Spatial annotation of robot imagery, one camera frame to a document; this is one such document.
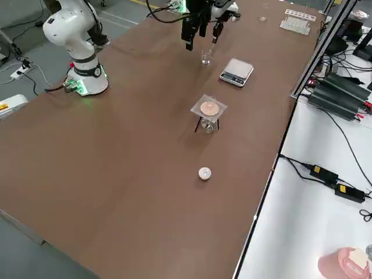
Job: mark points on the glass stirring rod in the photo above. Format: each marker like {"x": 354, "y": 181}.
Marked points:
{"x": 211, "y": 48}

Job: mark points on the white control box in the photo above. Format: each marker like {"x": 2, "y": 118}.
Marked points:
{"x": 13, "y": 106}

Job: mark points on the large black power supply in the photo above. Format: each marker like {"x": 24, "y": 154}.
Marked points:
{"x": 340, "y": 96}

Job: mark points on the black adapter yellow label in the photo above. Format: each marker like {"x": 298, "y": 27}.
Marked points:
{"x": 350, "y": 193}
{"x": 324, "y": 174}

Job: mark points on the large glass beaker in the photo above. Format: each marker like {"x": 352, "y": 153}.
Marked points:
{"x": 263, "y": 19}

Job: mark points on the silver digital balance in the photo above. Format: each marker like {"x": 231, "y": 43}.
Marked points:
{"x": 238, "y": 68}

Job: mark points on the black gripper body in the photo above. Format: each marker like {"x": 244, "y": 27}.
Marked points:
{"x": 197, "y": 8}
{"x": 223, "y": 19}

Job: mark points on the white power strip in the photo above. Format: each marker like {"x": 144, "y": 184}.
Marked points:
{"x": 20, "y": 72}

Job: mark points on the aluminium profile mast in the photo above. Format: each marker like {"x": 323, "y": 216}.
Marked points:
{"x": 319, "y": 55}

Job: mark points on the small glass beaker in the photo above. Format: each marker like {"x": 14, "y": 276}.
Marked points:
{"x": 205, "y": 60}

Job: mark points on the white lamp cap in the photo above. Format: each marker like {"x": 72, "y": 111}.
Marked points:
{"x": 205, "y": 173}

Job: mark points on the white test tube rack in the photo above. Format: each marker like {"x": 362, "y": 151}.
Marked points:
{"x": 293, "y": 24}

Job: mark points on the pink plush object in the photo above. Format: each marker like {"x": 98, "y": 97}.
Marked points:
{"x": 334, "y": 264}

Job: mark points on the black desk equipment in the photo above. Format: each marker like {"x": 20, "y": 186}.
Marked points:
{"x": 346, "y": 37}

